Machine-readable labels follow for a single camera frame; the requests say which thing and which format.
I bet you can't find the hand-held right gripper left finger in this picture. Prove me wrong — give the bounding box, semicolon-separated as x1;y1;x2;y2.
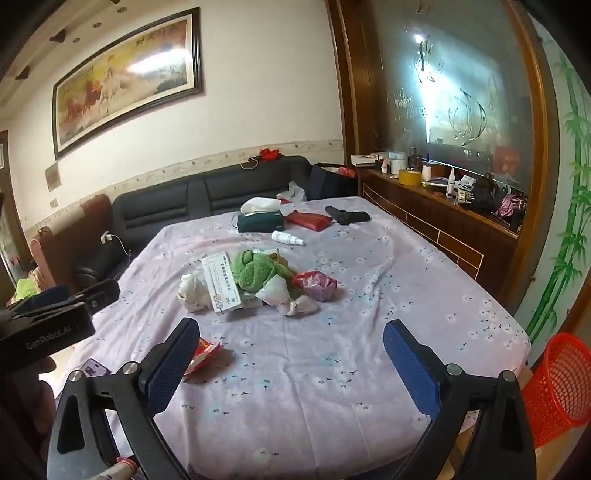
46;316;204;480

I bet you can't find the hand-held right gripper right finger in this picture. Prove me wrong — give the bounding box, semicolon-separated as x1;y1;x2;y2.
382;318;539;480

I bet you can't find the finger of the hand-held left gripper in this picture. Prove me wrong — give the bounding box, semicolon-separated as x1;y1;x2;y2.
69;279;122;317
25;285;72;308

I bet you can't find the red snack packet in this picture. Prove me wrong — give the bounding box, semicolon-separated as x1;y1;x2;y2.
183;337;237;384

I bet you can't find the white tissue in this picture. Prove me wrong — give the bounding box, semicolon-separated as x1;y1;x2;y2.
179;274;208;312

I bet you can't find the white medicine box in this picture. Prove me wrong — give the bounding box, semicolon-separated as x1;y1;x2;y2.
201;253;243;315

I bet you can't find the purple wrapper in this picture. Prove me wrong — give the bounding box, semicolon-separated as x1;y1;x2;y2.
305;275;338;302

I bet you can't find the green fuzzy cloth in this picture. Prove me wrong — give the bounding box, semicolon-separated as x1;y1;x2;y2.
231;249;296;291

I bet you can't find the white paper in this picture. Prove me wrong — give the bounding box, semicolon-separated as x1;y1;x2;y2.
256;281;319;317

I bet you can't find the red plastic bag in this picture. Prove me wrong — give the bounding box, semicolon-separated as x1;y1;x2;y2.
292;271;325;289

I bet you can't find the red plastic basket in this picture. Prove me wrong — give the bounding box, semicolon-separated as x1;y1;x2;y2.
522;332;591;444

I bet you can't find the purple phone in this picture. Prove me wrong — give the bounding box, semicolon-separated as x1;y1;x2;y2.
80;357;112;378

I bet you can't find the brown armchair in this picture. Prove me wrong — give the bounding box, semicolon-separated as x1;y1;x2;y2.
30;194;114;287

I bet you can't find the lilac floral tablecloth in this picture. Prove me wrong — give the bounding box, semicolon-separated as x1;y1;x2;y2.
60;196;532;480

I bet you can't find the black leather sofa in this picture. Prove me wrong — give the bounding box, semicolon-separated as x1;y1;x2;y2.
74;155;315;287

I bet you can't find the wooden partition cabinet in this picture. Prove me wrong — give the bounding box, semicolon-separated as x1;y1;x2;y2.
325;0;561;324

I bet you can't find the dark green tissue box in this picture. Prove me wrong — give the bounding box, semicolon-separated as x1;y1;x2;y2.
236;196;286;233

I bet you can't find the black object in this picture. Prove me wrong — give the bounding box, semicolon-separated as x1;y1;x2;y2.
325;205;370;226

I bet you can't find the red pouch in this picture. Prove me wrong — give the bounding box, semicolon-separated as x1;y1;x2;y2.
284;210;331;230

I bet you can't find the black handbag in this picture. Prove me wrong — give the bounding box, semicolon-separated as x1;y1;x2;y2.
466;174;500;212

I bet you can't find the pink bag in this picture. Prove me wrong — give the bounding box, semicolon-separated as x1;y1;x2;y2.
494;194;527;220

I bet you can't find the black shopping bag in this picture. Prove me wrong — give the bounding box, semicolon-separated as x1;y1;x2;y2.
309;162;358;201

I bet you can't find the white plastic bag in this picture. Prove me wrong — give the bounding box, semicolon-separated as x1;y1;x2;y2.
277;181;308;203

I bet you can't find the framed horse painting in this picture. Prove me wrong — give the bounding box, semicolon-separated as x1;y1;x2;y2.
52;7;204;160

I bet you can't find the etched glass panel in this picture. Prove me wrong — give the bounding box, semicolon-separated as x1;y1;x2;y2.
369;0;539;232

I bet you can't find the white charger with cable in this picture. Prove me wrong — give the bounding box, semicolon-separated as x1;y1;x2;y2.
100;232;136;260

